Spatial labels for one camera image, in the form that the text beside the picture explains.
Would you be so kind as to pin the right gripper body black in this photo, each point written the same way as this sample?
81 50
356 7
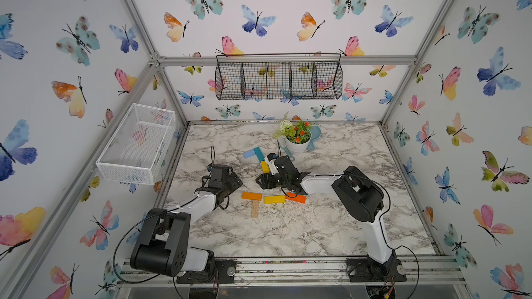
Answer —
272 180

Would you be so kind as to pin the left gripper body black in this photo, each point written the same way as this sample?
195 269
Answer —
233 183

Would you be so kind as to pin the yellow block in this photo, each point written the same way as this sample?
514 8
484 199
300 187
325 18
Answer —
265 167
277 199

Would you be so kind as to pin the light blue block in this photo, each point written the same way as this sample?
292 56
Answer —
249 154

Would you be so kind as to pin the teal block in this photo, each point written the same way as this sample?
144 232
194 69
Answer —
259 154

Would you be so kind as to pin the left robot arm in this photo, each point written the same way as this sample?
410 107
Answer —
163 247

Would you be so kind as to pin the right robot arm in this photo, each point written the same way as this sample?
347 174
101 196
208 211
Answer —
363 200

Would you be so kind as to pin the red orange block right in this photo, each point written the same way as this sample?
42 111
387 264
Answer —
296 198

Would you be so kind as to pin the white flower pot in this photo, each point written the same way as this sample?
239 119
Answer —
296 149

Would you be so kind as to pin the natural wood block lower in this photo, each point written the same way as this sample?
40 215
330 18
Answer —
255 208

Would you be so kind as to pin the artificial green orange plant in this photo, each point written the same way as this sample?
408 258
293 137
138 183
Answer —
297 132

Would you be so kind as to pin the light blue dustpan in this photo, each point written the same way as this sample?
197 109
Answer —
315 134

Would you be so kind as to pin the white mesh basket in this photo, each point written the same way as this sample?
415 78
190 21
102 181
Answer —
135 151

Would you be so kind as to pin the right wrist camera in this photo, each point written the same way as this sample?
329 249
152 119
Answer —
272 167

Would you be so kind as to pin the teal small brush handle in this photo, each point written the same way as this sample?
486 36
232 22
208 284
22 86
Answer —
283 146

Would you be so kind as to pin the black wire basket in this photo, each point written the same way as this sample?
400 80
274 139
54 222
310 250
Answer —
292 76

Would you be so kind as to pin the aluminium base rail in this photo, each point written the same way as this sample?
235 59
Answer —
314 271

